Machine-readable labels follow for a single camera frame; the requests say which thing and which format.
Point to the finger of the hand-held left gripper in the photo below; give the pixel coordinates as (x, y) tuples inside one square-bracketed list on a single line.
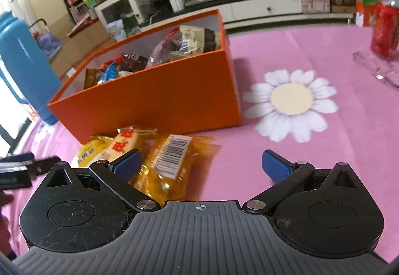
[(18, 157), (43, 165)]

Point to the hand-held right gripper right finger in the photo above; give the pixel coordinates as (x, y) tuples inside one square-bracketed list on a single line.
[(277, 167)]

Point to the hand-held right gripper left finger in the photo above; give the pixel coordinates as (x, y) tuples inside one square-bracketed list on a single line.
[(126, 165)]

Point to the cream red label snack packet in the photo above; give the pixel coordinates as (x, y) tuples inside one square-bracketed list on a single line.
[(126, 142)]

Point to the yellow barcode snack packet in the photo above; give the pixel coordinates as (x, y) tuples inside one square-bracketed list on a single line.
[(174, 162)]

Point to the orange cardboard box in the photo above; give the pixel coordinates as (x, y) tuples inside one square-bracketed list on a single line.
[(156, 100)]

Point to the person's left hand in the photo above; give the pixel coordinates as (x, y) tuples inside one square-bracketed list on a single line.
[(4, 231)]

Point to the blue thermos jug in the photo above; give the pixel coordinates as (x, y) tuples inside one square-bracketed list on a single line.
[(25, 66)]

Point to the blue white snack packet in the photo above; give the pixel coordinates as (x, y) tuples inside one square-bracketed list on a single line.
[(109, 73)]

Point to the dark brown snack packet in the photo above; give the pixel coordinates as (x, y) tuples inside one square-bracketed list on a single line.
[(134, 63)]

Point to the purple snack packet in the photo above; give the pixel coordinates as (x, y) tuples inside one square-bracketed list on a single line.
[(162, 52)]

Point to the cart with purple bag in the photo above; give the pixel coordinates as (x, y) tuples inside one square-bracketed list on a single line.
[(46, 41)]

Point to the pink flowered tablecloth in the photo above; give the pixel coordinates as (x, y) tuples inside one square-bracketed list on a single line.
[(280, 44)]

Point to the large taped cardboard box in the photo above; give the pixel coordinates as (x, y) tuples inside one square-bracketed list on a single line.
[(87, 41)]

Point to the white pouch bag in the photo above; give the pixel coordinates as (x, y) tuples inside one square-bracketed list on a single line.
[(117, 30)]

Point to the brown beige snack packet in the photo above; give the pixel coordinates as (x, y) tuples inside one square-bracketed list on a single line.
[(196, 38)]

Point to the white glass door cabinet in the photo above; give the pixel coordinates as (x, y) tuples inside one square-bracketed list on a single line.
[(120, 11)]

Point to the beige standing air conditioner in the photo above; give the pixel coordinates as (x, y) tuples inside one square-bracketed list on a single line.
[(43, 0)]

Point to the white tv stand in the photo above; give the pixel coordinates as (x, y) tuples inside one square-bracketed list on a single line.
[(268, 8)]

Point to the pink printed cardboard box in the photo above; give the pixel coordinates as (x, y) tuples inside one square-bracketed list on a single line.
[(315, 3)]

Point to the red drink can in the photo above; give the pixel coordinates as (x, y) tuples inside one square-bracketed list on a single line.
[(386, 31)]

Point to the orange white carton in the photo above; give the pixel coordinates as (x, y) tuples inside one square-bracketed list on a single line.
[(366, 12)]

